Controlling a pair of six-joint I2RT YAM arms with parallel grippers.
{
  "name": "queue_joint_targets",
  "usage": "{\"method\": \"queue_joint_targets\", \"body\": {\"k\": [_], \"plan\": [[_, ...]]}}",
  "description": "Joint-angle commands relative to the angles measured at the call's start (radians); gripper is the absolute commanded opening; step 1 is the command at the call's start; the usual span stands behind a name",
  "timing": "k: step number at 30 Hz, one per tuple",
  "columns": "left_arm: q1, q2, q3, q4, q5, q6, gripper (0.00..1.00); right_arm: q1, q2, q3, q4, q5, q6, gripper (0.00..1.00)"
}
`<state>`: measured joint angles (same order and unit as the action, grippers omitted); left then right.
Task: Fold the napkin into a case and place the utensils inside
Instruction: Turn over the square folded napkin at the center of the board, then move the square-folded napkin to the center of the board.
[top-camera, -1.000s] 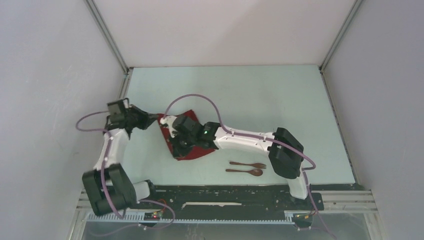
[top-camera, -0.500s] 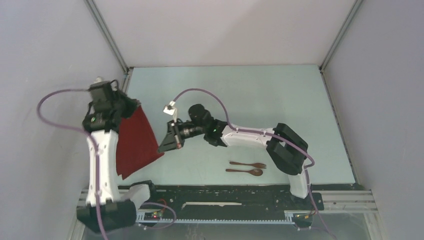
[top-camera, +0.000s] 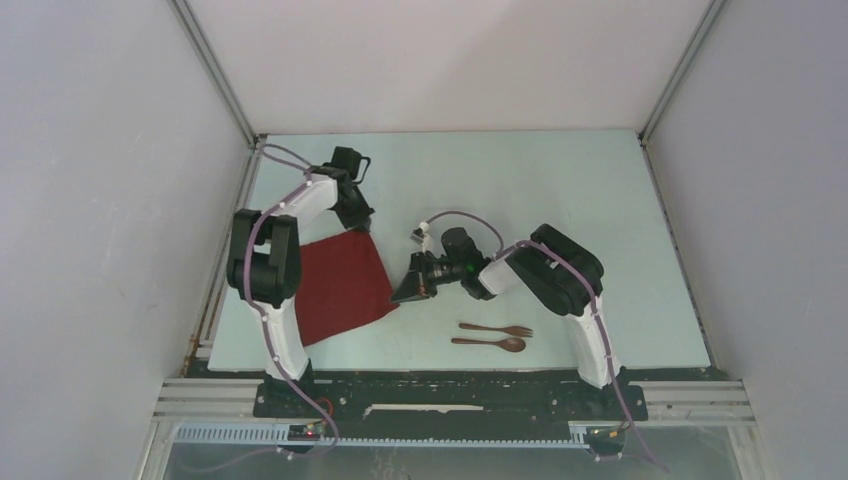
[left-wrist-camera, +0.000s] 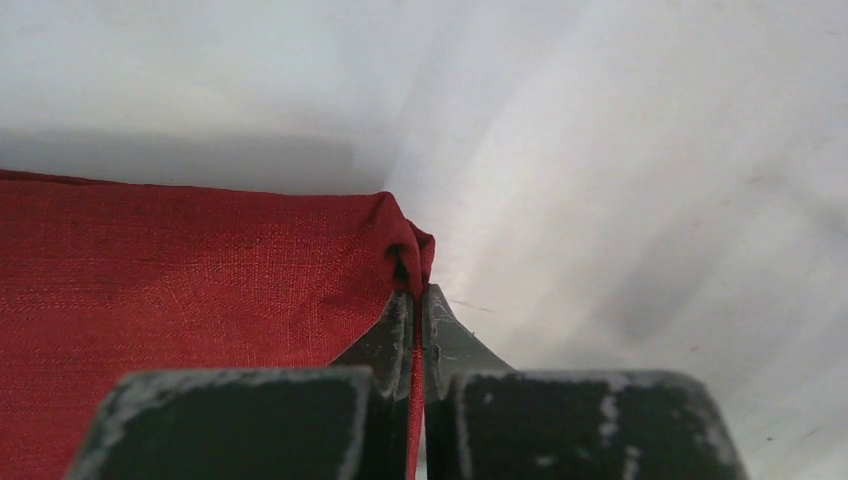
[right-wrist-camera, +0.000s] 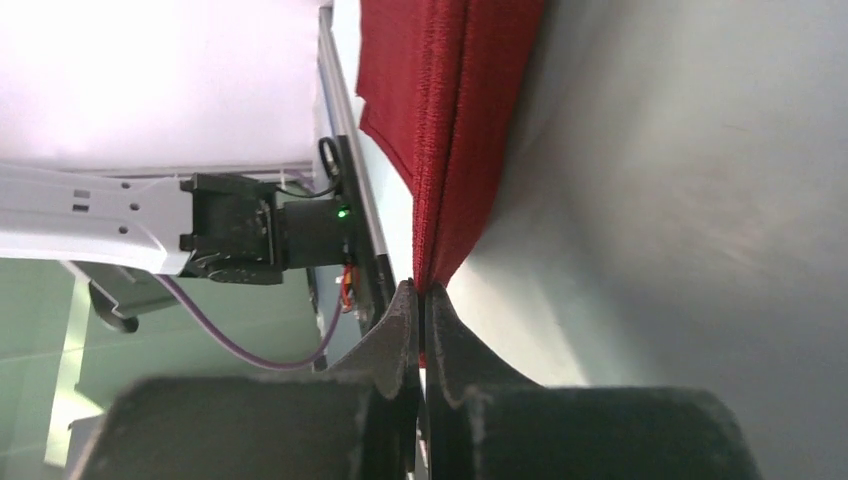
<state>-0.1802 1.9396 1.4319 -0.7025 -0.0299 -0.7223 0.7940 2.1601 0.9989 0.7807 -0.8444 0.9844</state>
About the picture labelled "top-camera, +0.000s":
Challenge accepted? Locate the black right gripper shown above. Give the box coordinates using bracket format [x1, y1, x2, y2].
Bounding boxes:
[390, 252, 465, 306]

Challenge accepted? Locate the red cloth napkin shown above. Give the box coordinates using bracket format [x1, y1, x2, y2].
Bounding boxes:
[294, 231, 398, 347]

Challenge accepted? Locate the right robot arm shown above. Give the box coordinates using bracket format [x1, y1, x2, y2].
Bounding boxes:
[390, 222, 622, 418]

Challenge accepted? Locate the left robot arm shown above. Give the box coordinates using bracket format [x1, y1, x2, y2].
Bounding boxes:
[226, 144, 374, 417]

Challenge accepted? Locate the brown wooden fork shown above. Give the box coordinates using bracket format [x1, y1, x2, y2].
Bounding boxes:
[458, 322, 533, 338]

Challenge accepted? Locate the brown wooden spoon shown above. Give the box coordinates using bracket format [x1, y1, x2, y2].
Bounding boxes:
[450, 337, 527, 353]

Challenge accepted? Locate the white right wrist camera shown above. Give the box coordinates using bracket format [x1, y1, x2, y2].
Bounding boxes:
[410, 222, 433, 253]

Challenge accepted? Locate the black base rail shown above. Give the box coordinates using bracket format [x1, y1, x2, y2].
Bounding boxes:
[154, 369, 755, 449]

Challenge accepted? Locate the left aluminium frame post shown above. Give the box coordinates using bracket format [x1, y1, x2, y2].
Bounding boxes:
[168, 0, 259, 147]

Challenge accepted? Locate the aluminium frame post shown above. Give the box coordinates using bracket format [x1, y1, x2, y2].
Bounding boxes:
[638, 0, 729, 147]
[168, 0, 259, 147]

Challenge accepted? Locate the right aluminium frame post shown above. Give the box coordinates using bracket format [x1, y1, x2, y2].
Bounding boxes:
[638, 0, 729, 147]

